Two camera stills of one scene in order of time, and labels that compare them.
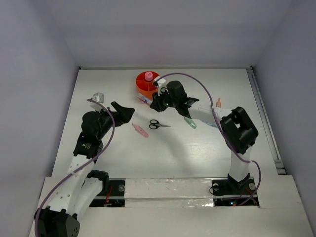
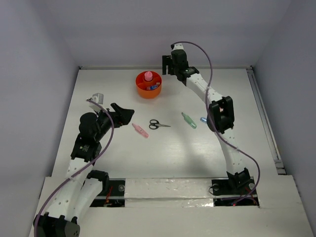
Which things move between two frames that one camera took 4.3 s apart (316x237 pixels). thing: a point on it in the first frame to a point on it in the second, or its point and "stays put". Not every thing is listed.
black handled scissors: (154, 124) stays put
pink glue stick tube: (148, 76) stays put
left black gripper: (122, 115) stays put
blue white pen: (147, 101) to (153, 87)
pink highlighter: (139, 129) stays put
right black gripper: (156, 103) to (167, 60)
